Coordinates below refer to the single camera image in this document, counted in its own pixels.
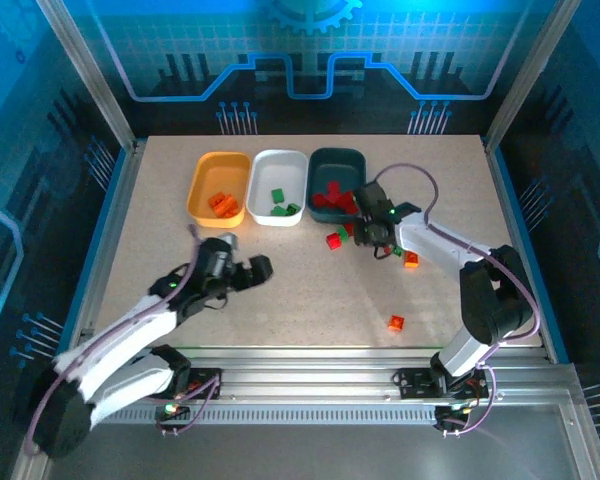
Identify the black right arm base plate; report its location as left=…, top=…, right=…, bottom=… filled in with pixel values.
left=397, top=366, right=491, bottom=401

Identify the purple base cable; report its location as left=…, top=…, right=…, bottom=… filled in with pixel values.
left=442, top=362, right=502, bottom=440
left=154, top=372, right=225, bottom=437

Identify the aluminium frame post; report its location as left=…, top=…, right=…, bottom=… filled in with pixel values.
left=35, top=0, right=140, bottom=151
left=483, top=0, right=584, bottom=154

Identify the blue trimmed table side rail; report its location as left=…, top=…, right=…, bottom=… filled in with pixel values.
left=482, top=137, right=572, bottom=365
left=62, top=139, right=149, bottom=364

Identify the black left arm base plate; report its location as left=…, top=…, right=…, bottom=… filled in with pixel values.
left=177, top=367, right=225, bottom=401

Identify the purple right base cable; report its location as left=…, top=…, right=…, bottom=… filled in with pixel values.
left=442, top=362, right=502, bottom=440

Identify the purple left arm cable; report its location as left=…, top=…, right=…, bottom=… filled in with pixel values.
left=23, top=224, right=205, bottom=457

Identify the grey metal panel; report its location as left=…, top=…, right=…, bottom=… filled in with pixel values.
left=9, top=389, right=600, bottom=480

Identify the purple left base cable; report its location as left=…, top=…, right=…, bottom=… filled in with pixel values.
left=154, top=372, right=225, bottom=437

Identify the orange plastic container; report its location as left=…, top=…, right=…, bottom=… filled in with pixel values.
left=186, top=151, right=253, bottom=229

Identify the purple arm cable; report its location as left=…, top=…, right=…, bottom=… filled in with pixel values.
left=23, top=224, right=205, bottom=457
left=373, top=163, right=540, bottom=351

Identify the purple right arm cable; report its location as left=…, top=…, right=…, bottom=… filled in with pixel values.
left=373, top=163, right=540, bottom=351

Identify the aluminium frame rail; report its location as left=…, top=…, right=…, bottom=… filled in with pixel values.
left=42, top=346, right=581, bottom=427

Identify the dark teal plastic container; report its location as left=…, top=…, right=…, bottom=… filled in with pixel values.
left=305, top=146, right=368, bottom=225

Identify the white plastic container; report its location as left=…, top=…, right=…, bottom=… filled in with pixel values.
left=245, top=148, right=310, bottom=228

